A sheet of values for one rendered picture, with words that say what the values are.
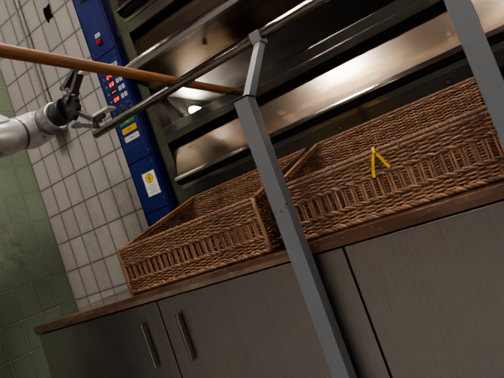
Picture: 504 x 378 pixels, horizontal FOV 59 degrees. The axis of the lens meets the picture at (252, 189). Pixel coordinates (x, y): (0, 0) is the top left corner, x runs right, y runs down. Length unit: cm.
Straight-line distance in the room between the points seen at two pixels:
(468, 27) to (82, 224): 194
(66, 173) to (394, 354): 183
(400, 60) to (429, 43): 9
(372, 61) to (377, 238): 74
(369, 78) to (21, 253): 179
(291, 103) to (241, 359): 90
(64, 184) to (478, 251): 197
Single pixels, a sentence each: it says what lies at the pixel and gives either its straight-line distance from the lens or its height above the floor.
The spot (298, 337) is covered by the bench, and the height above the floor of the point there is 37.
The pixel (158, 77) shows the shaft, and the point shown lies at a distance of 144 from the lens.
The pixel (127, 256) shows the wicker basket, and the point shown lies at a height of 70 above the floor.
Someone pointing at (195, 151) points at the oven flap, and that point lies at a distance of 187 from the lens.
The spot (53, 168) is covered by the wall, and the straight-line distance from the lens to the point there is 250.
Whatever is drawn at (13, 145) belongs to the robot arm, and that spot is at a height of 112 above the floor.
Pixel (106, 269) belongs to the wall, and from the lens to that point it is 232.
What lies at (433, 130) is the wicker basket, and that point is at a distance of 102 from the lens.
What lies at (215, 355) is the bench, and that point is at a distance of 131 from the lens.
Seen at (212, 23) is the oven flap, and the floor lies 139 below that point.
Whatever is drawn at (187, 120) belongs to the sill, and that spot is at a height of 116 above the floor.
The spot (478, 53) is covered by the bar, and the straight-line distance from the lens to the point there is 92.
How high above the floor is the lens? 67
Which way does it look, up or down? 4 degrees up
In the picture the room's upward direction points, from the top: 20 degrees counter-clockwise
